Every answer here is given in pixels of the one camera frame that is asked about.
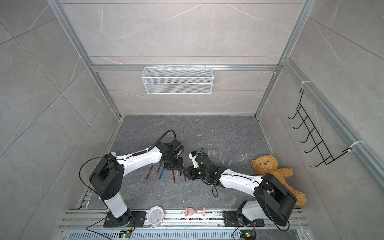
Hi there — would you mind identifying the blue carving knife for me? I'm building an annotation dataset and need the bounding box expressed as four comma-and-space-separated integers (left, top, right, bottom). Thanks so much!
159, 169, 165, 180

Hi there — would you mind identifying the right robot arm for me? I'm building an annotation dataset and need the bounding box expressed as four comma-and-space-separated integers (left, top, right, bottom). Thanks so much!
183, 151, 297, 227

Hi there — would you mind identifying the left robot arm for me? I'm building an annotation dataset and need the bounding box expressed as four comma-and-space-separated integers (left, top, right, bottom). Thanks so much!
89, 139, 184, 219

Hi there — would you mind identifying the pink hourglass timer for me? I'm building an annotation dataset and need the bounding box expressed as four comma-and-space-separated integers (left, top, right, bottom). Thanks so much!
185, 207, 206, 217

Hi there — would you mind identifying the brown teddy bear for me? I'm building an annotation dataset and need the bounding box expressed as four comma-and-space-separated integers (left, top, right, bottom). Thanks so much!
251, 155, 307, 206

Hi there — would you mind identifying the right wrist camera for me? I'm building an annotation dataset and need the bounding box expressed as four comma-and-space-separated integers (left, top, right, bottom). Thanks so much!
189, 151, 200, 169

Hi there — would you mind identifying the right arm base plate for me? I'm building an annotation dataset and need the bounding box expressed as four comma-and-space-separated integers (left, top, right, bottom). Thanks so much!
223, 211, 265, 227

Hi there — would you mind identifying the white wire mesh basket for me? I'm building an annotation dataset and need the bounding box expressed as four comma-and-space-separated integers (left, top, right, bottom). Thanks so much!
142, 67, 214, 95

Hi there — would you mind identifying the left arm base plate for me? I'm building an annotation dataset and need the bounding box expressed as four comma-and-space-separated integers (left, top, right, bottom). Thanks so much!
103, 211, 147, 228

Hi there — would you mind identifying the black wire hook rack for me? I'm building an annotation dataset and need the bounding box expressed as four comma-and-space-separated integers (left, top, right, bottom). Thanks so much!
288, 89, 353, 168

